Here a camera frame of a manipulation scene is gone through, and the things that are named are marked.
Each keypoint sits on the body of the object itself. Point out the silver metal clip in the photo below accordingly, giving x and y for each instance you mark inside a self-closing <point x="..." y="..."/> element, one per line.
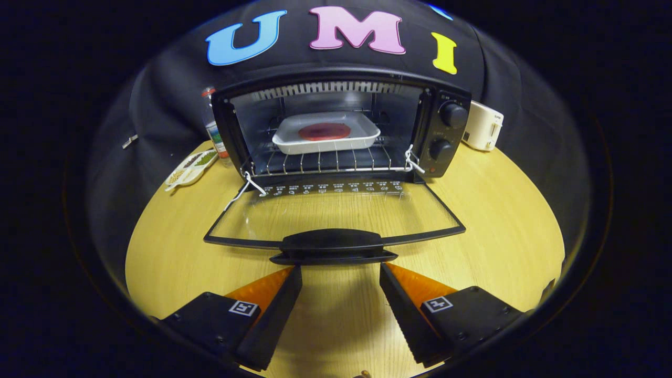
<point x="129" y="141"/>

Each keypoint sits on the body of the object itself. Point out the black toaster oven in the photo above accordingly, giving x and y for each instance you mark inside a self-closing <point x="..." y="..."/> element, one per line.
<point x="336" y="73"/>

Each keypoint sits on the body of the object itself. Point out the white square plate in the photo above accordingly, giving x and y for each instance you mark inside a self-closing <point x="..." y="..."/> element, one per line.
<point x="315" y="145"/>

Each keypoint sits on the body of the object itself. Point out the white divided snack dish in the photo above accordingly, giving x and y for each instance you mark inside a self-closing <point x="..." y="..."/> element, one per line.
<point x="189" y="165"/>

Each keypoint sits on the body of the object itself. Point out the black oven knob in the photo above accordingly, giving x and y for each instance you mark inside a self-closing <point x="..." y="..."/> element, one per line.
<point x="441" y="149"/>
<point x="452" y="114"/>

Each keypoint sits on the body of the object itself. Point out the clear glass bottle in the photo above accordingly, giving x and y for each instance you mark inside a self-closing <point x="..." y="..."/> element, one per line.
<point x="212" y="131"/>

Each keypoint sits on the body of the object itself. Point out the pink round meat slice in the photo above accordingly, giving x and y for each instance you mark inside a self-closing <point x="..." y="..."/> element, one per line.
<point x="324" y="132"/>

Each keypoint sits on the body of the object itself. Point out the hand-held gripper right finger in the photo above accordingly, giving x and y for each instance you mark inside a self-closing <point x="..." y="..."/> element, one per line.
<point x="401" y="317"/>

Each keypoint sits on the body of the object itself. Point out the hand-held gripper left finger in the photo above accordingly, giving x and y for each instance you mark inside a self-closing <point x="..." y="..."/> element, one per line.
<point x="273" y="320"/>

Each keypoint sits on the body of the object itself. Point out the glass toaster oven door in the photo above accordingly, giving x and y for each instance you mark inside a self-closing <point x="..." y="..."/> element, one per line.
<point x="331" y="241"/>

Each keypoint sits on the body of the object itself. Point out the cream white toaster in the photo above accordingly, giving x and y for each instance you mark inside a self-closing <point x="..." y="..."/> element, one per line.
<point x="480" y="126"/>

